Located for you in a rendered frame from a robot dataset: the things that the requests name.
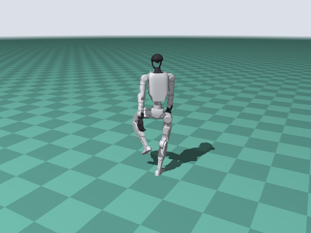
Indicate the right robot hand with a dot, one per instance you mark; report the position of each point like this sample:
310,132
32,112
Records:
169,109

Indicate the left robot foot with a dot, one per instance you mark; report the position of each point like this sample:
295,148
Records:
146,150

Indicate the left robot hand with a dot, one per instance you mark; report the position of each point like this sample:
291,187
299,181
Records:
140,122

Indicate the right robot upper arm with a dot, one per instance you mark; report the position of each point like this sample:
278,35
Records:
171,84

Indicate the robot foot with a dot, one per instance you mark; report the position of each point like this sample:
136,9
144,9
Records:
157,172
146,150

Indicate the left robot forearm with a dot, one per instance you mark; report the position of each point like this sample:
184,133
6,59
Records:
140,105

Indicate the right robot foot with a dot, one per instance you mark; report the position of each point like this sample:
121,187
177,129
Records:
157,172

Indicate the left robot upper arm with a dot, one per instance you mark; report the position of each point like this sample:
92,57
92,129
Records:
142,86

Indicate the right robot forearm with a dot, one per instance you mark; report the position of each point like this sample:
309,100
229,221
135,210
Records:
170,101

